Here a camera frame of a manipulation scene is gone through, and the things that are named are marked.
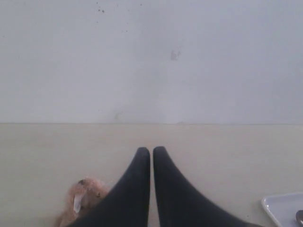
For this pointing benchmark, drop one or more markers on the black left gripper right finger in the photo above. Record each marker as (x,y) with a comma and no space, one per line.
(180,204)

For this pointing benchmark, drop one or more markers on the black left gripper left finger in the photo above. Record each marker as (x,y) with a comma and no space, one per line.
(127,203)

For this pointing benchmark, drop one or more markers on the tan teddy bear striped sweater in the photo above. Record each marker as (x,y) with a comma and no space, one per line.
(81,197)

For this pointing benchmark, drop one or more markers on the dark brown wooden spoon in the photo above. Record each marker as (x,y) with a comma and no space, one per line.
(299,217)

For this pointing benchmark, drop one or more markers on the white rectangular plastic tray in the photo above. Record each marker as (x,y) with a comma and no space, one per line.
(282,208)

